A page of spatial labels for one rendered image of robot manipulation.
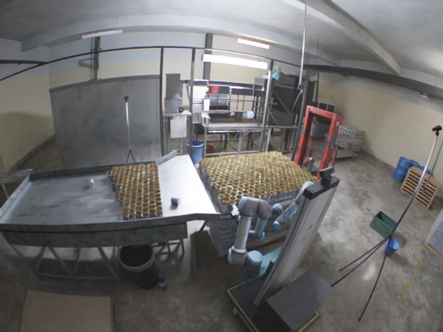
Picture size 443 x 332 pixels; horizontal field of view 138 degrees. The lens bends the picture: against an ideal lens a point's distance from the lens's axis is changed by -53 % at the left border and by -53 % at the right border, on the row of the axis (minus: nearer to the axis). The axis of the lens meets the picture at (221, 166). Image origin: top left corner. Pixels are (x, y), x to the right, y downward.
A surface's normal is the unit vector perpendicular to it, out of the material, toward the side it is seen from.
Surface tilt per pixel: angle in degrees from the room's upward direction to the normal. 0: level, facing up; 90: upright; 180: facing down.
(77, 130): 90
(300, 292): 0
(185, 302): 0
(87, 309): 0
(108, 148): 90
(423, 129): 90
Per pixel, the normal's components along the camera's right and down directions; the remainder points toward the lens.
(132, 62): 0.33, 0.44
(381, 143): -0.94, 0.09
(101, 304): 0.07, -0.90
